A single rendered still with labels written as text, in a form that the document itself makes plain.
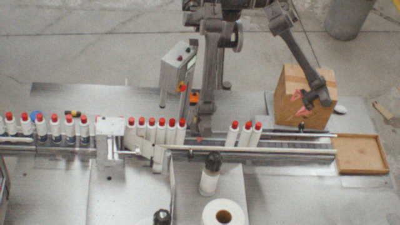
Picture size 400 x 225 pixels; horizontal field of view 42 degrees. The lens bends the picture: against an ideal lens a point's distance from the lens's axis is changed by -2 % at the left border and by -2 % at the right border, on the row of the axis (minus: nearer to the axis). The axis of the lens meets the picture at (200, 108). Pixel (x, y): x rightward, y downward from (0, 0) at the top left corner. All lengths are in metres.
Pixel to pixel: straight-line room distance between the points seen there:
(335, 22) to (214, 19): 2.87
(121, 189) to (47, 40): 2.33
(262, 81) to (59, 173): 2.28
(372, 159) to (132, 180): 1.39
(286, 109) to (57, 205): 1.35
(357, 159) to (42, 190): 1.76
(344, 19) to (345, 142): 2.09
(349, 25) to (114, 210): 3.21
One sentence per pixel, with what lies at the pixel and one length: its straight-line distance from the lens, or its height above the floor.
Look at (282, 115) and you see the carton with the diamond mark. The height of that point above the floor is 0.93.
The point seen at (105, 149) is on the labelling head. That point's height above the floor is 1.03.
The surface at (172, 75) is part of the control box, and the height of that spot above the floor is 1.41.
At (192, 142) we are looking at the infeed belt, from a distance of 2.89.
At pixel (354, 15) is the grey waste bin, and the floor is 0.33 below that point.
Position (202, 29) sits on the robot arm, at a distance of 2.36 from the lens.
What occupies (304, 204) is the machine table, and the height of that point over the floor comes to 0.83.
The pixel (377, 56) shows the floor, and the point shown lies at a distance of 5.24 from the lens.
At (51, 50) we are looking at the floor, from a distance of 4.65.
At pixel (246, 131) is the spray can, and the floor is 1.04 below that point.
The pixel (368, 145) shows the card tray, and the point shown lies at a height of 0.83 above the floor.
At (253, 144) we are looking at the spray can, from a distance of 2.88.
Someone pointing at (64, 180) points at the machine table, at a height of 0.83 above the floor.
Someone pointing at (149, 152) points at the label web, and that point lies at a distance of 2.72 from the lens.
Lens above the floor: 3.17
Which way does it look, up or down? 49 degrees down
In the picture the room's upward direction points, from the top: 11 degrees clockwise
